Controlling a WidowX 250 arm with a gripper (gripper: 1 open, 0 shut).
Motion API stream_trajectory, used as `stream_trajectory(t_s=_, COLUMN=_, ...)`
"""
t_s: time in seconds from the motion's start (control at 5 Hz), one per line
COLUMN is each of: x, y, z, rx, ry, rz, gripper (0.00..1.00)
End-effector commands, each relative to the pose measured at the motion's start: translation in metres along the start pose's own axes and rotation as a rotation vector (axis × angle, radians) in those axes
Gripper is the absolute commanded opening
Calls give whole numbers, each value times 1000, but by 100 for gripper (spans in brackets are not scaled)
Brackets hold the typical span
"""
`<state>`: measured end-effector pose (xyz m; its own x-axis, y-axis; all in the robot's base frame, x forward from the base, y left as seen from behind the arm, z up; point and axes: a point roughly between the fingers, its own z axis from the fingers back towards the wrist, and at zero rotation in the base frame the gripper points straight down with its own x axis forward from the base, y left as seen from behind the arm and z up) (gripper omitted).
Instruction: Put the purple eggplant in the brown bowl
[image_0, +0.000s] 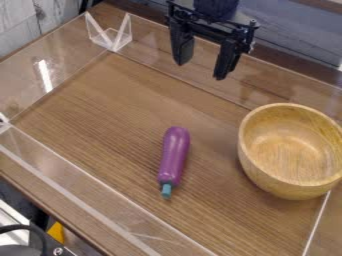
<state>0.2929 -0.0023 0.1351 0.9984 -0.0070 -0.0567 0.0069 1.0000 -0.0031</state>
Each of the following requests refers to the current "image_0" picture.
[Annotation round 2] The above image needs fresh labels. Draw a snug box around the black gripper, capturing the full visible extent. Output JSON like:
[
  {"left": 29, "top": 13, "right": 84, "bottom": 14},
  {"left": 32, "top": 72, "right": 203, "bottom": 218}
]
[{"left": 167, "top": 0, "right": 260, "bottom": 80}]

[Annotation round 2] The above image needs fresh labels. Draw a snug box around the purple toy eggplant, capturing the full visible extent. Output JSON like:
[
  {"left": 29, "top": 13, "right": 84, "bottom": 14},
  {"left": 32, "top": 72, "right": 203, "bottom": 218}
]
[{"left": 158, "top": 127, "right": 190, "bottom": 199}]

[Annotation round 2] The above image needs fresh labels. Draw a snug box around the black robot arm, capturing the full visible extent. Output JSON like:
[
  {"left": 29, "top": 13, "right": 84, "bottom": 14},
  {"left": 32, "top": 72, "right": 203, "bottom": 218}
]
[{"left": 166, "top": 0, "right": 259, "bottom": 80}]

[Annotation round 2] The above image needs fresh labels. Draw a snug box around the brown wooden bowl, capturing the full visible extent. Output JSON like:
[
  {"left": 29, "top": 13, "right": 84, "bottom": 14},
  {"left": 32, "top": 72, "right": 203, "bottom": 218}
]
[{"left": 238, "top": 103, "right": 342, "bottom": 200}]

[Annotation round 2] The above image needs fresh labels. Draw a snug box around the yellow label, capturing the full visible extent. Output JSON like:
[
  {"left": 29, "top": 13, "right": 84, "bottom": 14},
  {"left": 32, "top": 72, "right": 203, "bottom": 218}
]
[{"left": 47, "top": 222, "right": 65, "bottom": 243}]

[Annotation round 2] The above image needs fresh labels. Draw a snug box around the clear acrylic corner bracket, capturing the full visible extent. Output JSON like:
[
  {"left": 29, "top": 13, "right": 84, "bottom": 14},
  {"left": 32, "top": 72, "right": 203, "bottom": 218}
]
[{"left": 84, "top": 13, "right": 132, "bottom": 52}]

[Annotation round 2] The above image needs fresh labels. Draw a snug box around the clear acrylic front wall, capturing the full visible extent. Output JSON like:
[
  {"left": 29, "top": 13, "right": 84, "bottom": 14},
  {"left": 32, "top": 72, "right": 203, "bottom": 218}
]
[{"left": 0, "top": 113, "right": 216, "bottom": 256}]

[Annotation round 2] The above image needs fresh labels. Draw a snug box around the black cable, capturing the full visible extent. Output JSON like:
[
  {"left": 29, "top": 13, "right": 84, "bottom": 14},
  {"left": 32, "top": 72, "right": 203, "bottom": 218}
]
[{"left": 0, "top": 224, "right": 48, "bottom": 256}]

